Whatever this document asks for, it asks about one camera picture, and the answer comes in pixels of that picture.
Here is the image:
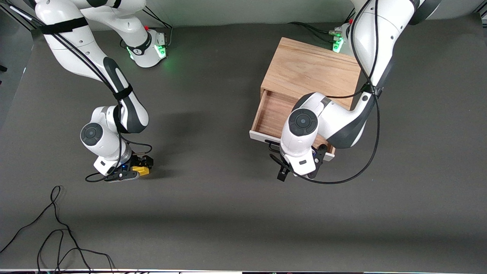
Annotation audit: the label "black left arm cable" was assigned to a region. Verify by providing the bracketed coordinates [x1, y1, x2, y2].
[274, 0, 382, 185]

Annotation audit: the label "black left arm base cables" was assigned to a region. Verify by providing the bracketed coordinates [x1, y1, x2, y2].
[287, 21, 343, 44]

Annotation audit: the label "black arm base cables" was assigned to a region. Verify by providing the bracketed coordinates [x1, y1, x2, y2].
[120, 5, 174, 50]
[287, 21, 343, 44]

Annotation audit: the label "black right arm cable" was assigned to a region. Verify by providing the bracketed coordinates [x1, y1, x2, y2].
[46, 23, 153, 183]

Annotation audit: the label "light wooden drawer cabinet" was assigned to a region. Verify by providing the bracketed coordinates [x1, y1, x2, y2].
[261, 37, 362, 112]

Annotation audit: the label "black right arm base cables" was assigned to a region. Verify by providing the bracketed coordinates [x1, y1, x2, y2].
[120, 5, 174, 50]

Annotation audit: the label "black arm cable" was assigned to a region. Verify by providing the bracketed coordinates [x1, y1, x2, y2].
[46, 23, 153, 183]
[274, 0, 382, 185]

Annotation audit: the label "white-fronted wooden drawer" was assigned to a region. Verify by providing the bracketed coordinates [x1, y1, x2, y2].
[249, 89, 336, 162]

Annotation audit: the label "thin black loose cable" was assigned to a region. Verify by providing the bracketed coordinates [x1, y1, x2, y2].
[37, 229, 116, 273]
[0, 185, 94, 273]

